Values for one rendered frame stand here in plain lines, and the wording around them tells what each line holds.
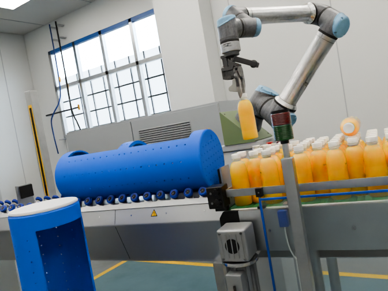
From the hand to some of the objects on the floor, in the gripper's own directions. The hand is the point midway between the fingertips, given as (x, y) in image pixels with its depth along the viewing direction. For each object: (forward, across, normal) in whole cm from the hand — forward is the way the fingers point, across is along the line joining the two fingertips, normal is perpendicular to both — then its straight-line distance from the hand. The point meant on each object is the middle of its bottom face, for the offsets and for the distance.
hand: (242, 94), depth 176 cm
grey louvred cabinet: (+136, -185, -177) cm, 289 cm away
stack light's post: (+136, +45, +26) cm, 146 cm away
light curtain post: (+136, -23, -162) cm, 212 cm away
